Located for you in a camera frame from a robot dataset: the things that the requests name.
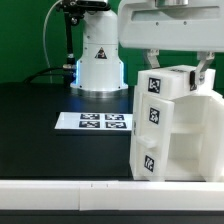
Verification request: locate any white block with tags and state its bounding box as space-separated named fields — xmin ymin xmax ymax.
xmin=137 ymin=65 xmax=215 ymax=100

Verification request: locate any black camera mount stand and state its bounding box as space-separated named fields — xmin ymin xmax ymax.
xmin=56 ymin=0 xmax=111 ymax=67

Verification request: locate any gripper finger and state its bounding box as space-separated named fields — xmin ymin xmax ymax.
xmin=189 ymin=51 xmax=215 ymax=91
xmin=144 ymin=49 xmax=160 ymax=69

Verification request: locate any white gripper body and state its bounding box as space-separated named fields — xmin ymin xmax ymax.
xmin=118 ymin=0 xmax=224 ymax=52

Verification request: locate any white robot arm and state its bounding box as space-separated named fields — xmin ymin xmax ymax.
xmin=72 ymin=0 xmax=224 ymax=96

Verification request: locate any black cable bundle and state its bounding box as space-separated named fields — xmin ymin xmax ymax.
xmin=22 ymin=65 xmax=78 ymax=84

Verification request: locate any white cabinet body box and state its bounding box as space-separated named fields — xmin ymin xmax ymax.
xmin=128 ymin=87 xmax=224 ymax=183

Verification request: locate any white front obstacle rail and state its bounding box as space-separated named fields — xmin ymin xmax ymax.
xmin=0 ymin=180 xmax=224 ymax=211

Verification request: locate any white base tag sheet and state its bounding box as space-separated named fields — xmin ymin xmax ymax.
xmin=55 ymin=112 xmax=132 ymax=131

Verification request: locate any white cable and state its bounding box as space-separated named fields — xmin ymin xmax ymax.
xmin=42 ymin=0 xmax=64 ymax=84

